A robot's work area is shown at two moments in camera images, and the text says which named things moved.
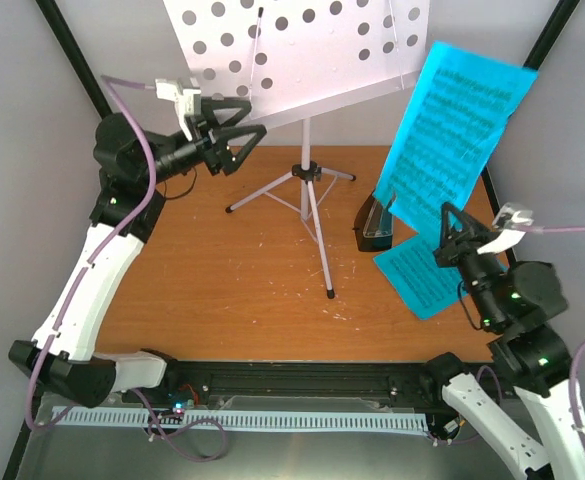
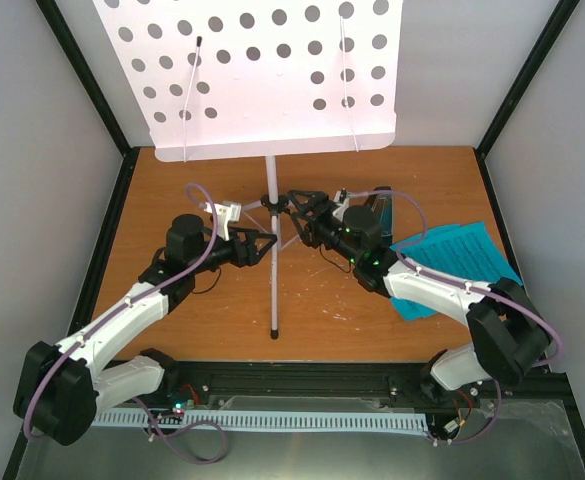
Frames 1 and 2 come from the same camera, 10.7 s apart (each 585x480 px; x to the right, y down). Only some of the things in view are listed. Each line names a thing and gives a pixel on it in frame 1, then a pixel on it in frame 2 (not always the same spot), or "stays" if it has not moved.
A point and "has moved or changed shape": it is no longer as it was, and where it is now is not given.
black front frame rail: x=407 y=384 stays
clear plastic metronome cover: x=379 y=222 -> x=383 y=205
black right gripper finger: x=210 y=104 -> x=251 y=233
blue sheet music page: x=459 y=110 has moved or changed shape
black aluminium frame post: x=75 y=54 stays
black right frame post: x=551 y=32 stays
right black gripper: x=453 y=242 -> x=318 y=200
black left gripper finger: x=229 y=161 -> x=256 y=246
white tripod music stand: x=287 y=57 has moved or changed shape
